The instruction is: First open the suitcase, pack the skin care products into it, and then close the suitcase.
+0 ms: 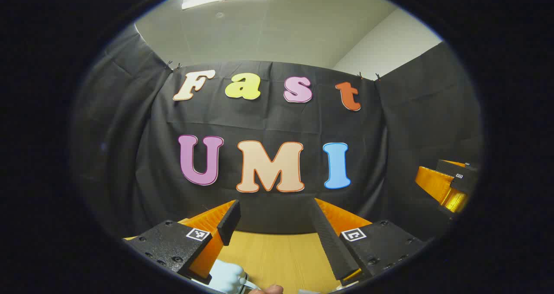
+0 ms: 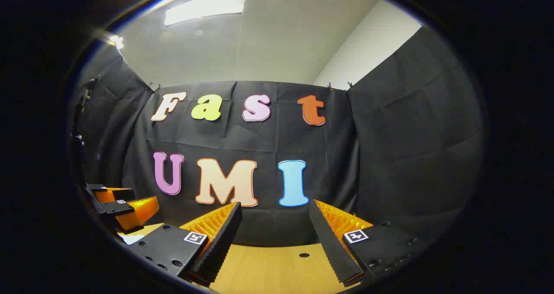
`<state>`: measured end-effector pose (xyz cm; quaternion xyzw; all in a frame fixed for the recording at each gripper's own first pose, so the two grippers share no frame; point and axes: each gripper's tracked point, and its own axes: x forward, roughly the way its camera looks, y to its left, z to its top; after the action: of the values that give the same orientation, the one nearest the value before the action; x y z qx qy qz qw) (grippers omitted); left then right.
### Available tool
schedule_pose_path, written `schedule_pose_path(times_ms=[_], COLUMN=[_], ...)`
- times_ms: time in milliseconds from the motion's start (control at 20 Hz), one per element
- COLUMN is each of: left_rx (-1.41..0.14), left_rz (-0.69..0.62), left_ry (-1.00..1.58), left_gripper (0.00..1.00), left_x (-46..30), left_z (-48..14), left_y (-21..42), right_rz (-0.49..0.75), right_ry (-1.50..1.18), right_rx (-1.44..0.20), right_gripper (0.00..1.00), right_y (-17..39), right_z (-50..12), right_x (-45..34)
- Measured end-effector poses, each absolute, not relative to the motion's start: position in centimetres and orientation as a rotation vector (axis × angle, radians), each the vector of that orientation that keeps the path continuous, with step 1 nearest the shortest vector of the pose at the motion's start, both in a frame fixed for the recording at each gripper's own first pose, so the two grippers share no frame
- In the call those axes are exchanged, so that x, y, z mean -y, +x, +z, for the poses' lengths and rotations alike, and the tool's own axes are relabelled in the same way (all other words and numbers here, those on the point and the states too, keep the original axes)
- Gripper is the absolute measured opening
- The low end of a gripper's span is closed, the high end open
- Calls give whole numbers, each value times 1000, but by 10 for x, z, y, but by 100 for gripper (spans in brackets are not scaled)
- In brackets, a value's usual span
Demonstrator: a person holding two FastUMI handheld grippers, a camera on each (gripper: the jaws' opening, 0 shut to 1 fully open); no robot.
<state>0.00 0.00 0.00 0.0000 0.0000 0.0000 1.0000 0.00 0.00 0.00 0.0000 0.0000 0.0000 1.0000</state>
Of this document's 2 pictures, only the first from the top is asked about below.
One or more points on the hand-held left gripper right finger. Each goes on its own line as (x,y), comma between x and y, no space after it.
(329,237)

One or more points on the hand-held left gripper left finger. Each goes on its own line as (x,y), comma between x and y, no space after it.
(229,222)

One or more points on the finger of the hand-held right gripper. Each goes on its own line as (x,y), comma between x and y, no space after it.
(437,183)

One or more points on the light blue suitcase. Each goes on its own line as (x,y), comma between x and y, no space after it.
(227,276)

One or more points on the black backdrop cloth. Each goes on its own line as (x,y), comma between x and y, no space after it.
(268,121)

